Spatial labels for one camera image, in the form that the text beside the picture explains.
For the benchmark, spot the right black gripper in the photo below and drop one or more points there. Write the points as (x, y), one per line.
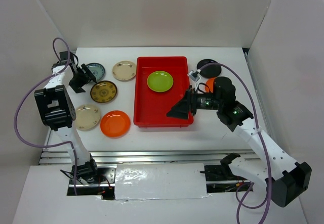
(181, 109)

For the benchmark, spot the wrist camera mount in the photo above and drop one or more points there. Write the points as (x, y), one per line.
(63, 61)
(194, 75)

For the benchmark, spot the blue patterned plate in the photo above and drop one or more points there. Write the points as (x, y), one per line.
(97, 70)

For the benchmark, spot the beige plate near bin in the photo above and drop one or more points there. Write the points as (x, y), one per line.
(124, 70)

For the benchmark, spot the green plate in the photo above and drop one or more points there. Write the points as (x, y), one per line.
(160, 81)

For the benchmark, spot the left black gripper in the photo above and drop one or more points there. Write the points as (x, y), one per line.
(87, 77)

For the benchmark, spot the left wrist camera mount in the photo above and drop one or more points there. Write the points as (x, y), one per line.
(63, 61)

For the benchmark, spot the white front cover panel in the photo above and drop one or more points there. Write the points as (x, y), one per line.
(160, 181)

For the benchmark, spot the black plate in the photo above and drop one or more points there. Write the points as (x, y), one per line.
(210, 71)

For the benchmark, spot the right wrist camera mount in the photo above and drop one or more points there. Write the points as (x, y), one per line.
(194, 75)

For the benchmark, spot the beige plate with characters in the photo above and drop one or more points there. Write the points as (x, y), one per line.
(87, 117)

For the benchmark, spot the orange plate right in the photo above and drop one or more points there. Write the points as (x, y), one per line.
(209, 85)

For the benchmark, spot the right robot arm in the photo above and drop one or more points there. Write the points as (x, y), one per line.
(282, 175)

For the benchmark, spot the orange plate left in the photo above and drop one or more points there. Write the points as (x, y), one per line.
(115, 124)

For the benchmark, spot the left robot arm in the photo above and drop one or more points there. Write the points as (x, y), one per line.
(58, 113)

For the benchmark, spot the red plastic bin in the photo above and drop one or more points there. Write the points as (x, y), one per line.
(150, 107)

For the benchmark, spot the orange plate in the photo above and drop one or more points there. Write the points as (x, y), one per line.
(209, 85)
(115, 124)

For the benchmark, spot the yellow patterned plate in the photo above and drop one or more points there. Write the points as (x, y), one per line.
(103, 92)

